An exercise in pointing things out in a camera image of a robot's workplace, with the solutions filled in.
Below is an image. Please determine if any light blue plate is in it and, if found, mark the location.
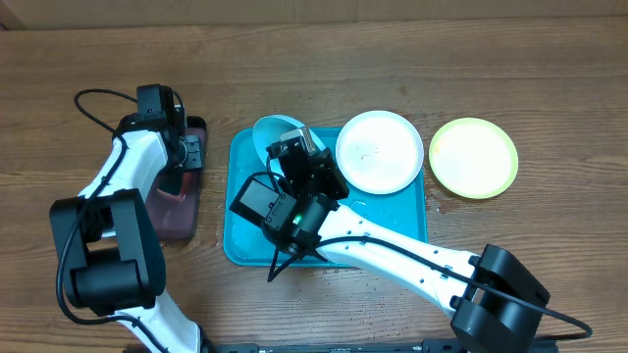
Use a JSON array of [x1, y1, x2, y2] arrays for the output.
[[252, 115, 327, 177]]

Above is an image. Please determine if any white plate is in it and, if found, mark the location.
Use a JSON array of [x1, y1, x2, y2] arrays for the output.
[[336, 110, 424, 195]]

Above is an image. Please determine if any yellow-green plate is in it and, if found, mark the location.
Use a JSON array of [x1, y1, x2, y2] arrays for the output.
[[428, 118, 519, 200]]

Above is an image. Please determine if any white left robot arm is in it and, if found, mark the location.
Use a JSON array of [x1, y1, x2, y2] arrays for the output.
[[49, 106, 215, 352]]

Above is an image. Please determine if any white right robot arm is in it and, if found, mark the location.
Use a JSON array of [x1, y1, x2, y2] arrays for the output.
[[260, 126, 550, 352]]

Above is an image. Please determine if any black tray of soapy water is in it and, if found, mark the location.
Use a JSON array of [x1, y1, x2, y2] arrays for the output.
[[146, 116, 207, 241]]

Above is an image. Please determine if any teal plastic tray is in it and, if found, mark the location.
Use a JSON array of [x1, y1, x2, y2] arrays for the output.
[[223, 128, 428, 267]]

